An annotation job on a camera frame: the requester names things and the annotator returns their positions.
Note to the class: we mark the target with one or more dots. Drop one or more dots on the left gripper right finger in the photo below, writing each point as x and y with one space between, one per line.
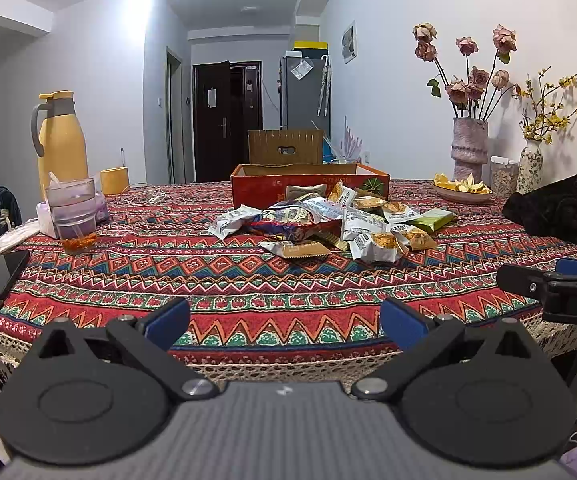
423 341

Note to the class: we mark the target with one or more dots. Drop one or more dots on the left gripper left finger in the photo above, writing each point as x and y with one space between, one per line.
144 344

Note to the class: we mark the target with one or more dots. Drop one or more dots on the orange crisps snack packet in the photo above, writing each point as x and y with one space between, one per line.
413 237

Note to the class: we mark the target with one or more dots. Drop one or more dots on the silver white snack packet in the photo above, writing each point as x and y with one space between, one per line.
231 221

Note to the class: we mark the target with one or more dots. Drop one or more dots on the red foil snack bag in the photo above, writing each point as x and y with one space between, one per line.
292 223

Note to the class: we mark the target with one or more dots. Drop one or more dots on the black fabric bundle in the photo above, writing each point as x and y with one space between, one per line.
547 211

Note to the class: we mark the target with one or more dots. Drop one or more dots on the white biscuit snack packet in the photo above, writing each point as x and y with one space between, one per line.
378 247

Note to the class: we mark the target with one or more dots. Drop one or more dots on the floral white vase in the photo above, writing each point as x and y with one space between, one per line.
530 166

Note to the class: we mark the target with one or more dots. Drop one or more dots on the green snack bar pack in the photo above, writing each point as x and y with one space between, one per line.
433 220

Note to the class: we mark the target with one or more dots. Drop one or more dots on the patterned red tablecloth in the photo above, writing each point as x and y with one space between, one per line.
256 315

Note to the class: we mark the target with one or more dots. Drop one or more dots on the yellow blossom branches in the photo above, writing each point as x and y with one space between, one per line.
547 109

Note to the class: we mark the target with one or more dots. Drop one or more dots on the pink textured vase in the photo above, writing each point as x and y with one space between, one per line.
469 148

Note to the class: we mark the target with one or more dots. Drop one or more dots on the clear plastic cup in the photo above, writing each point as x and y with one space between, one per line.
63 190

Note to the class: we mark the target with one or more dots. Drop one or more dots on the brown small snack packet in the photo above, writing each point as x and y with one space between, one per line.
285 249

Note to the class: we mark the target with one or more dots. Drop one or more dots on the yellow ceramic cup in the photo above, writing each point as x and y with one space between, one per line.
114 181

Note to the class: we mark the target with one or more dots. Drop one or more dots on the red cardboard snack box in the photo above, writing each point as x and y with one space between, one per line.
260 186

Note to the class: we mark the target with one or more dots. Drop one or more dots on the dried pink roses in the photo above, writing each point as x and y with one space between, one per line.
479 92

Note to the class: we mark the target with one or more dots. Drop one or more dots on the yellow thermos jug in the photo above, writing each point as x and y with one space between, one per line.
58 139

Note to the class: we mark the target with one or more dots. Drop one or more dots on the brown cardboard carton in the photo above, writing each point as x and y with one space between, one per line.
284 147

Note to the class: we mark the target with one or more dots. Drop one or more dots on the dark entrance door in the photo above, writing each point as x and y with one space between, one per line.
227 104

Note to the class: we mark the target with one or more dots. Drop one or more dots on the grey refrigerator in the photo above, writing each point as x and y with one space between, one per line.
303 90

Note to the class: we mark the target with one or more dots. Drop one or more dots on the yellow box on fridge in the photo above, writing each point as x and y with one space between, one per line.
302 45

